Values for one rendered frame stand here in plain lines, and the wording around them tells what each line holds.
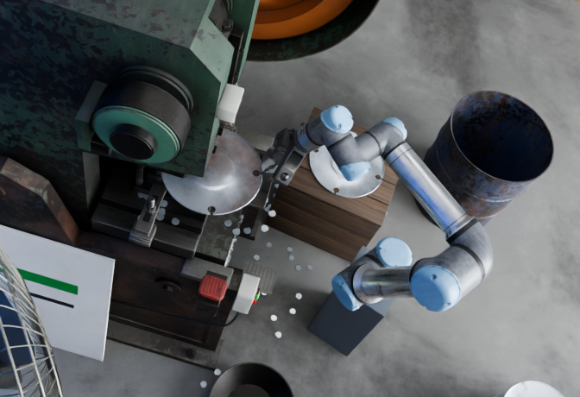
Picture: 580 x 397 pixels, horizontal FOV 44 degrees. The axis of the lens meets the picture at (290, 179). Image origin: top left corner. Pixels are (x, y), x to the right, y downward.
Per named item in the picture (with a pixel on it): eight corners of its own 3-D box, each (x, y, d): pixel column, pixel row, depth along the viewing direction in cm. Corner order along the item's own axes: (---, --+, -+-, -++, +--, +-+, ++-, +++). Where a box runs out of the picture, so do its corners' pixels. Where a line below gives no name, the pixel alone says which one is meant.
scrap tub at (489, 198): (501, 170, 325) (556, 110, 285) (494, 250, 303) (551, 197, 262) (414, 142, 323) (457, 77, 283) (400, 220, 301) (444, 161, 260)
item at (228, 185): (163, 123, 209) (163, 122, 208) (261, 132, 214) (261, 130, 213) (158, 211, 194) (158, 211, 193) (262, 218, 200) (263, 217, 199)
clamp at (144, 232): (168, 197, 205) (171, 179, 197) (149, 248, 197) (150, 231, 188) (148, 191, 205) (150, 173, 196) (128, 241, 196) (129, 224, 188)
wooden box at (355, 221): (381, 190, 306) (408, 147, 277) (355, 264, 286) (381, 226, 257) (296, 153, 307) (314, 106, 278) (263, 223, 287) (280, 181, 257)
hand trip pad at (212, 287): (225, 290, 197) (229, 280, 190) (219, 310, 194) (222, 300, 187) (201, 283, 197) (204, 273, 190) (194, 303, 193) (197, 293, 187)
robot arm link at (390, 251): (408, 273, 227) (424, 255, 215) (378, 295, 221) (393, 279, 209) (383, 243, 230) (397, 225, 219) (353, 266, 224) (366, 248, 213)
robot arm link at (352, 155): (387, 160, 185) (366, 123, 185) (356, 179, 180) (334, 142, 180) (372, 166, 192) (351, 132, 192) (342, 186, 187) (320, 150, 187)
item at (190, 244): (235, 136, 228) (237, 126, 223) (192, 260, 204) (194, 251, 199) (144, 108, 226) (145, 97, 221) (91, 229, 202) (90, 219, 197)
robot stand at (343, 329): (368, 318, 276) (408, 274, 238) (347, 356, 266) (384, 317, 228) (330, 293, 278) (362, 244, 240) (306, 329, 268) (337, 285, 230)
